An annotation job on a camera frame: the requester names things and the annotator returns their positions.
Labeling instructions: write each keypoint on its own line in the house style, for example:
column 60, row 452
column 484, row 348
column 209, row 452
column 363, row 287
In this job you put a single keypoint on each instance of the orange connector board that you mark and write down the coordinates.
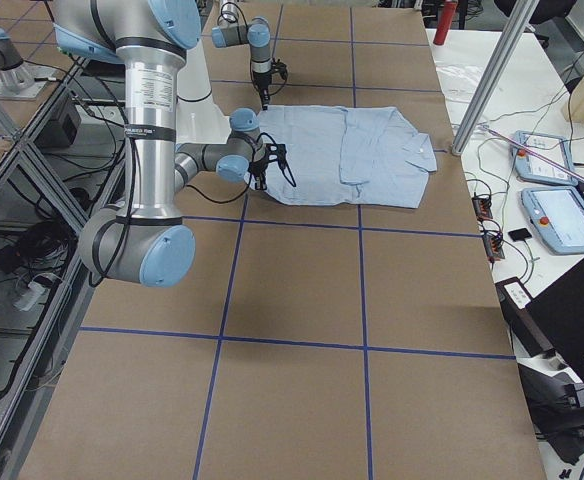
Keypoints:
column 483, row 208
column 493, row 245

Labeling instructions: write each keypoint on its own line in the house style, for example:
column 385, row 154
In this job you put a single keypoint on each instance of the blue teach pendant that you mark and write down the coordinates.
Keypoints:
column 557, row 215
column 531, row 169

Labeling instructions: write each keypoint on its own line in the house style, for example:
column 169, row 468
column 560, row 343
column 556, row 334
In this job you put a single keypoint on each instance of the black laptop computer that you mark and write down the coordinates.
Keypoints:
column 553, row 323

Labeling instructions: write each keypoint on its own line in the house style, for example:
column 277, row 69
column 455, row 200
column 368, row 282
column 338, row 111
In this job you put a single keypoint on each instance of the grey aluminium frame post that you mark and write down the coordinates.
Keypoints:
column 505, row 46

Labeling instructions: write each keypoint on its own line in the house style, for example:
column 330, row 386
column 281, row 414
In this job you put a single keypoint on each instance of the red cylinder bottle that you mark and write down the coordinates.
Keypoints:
column 445, row 22

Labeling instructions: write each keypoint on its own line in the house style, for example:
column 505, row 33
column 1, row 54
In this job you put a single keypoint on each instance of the black box on table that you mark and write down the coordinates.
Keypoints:
column 512, row 294

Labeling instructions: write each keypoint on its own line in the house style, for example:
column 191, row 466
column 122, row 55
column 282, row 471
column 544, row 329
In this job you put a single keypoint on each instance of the clear plastic bag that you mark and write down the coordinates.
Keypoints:
column 459, row 82

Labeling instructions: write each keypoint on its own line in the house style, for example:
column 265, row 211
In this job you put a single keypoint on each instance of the lower blue teach pendant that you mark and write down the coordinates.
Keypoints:
column 557, row 215

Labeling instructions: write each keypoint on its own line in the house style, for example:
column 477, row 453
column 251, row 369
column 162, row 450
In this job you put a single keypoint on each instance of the light blue button-up shirt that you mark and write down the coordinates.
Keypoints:
column 348, row 155

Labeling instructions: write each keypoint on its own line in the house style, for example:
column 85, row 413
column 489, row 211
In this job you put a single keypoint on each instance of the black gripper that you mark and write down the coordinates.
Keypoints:
column 257, row 169
column 262, row 85

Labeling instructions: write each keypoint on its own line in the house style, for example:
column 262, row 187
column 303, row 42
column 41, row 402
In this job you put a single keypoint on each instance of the upper blue teach pendant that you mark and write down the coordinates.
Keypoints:
column 531, row 169

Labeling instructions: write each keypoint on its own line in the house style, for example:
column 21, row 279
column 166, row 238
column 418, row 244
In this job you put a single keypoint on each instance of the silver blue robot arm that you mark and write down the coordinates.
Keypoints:
column 173, row 131
column 233, row 29

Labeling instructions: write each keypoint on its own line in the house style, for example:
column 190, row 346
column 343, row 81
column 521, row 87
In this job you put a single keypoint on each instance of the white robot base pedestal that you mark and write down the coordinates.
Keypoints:
column 198, row 118

